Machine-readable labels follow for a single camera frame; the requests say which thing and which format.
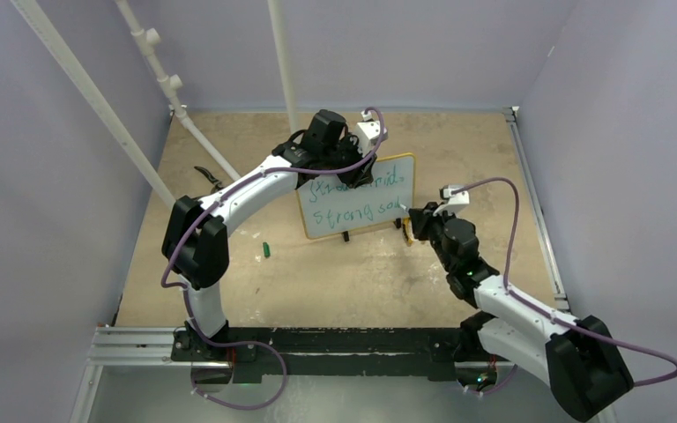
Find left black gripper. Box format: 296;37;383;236
323;134;376;189

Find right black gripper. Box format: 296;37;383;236
411;202;458;272

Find yellow framed whiteboard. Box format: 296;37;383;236
297;152;416;240

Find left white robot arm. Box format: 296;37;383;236
160;107;388;360

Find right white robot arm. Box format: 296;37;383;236
408;203;635;422

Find yellow handled pliers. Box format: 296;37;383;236
402;218;415;247

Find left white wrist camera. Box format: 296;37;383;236
353;121;388;156

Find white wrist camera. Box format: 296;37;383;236
353;121;388;156
433;184;470;216

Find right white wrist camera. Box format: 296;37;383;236
433;184;470;216

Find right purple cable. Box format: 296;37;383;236
450;177;677;389

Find black handled pliers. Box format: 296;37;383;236
193;166;224;194

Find white PVC pipe frame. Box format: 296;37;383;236
10;0;301;210

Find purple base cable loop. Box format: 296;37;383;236
190;340;288;411

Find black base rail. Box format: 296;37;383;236
171;327;490;383

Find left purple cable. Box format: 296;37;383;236
160;107;388;352

